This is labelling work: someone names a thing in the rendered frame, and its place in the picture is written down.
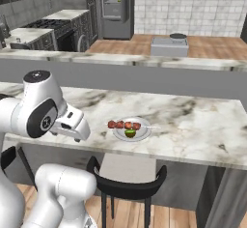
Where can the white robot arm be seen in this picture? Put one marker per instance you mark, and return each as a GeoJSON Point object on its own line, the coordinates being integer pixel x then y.
{"type": "Point", "coordinates": [45, 186]}

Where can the green kiwi half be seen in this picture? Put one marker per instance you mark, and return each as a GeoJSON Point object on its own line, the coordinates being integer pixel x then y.
{"type": "Point", "coordinates": [130, 133]}

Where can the black hob and oven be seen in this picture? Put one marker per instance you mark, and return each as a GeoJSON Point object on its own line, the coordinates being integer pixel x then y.
{"type": "Point", "coordinates": [61, 32]}

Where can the grey box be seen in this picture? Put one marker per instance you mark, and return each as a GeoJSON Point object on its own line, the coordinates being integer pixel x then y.
{"type": "Point", "coordinates": [169, 47]}

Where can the black round pan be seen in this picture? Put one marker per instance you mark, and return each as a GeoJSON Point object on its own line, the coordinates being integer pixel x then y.
{"type": "Point", "coordinates": [178, 35]}

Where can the white round plate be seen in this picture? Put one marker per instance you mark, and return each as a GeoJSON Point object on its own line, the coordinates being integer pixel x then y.
{"type": "Point", "coordinates": [141, 134]}

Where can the dark small appliance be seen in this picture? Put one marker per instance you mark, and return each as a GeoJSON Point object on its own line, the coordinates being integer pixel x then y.
{"type": "Point", "coordinates": [2, 34]}

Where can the dark tall cupboard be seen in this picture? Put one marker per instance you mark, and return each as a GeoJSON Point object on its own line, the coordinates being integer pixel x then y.
{"type": "Point", "coordinates": [91, 9]}

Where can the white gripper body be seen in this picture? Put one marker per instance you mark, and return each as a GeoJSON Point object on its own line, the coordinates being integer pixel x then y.
{"type": "Point", "coordinates": [77, 127]}

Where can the meat skewer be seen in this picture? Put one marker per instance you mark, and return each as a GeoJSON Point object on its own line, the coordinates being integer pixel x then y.
{"type": "Point", "coordinates": [123, 124]}

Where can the grey fridge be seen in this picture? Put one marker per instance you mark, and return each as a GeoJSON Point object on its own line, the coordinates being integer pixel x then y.
{"type": "Point", "coordinates": [116, 9]}

